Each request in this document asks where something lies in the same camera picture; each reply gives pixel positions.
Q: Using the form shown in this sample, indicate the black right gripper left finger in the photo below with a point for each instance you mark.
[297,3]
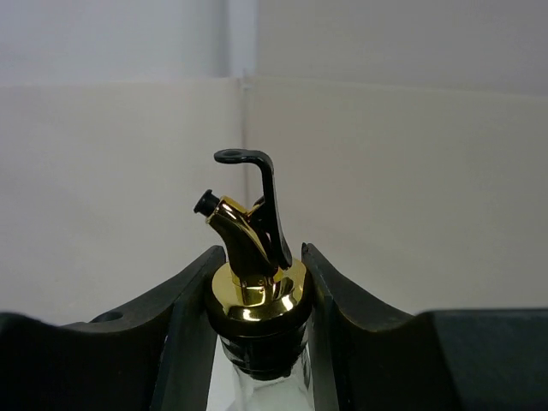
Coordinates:
[154,352]

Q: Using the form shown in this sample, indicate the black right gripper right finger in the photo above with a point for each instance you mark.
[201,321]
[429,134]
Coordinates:
[369,355]

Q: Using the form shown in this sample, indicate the clear gold spout oil bottle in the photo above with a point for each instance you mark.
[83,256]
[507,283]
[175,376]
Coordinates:
[260,300]

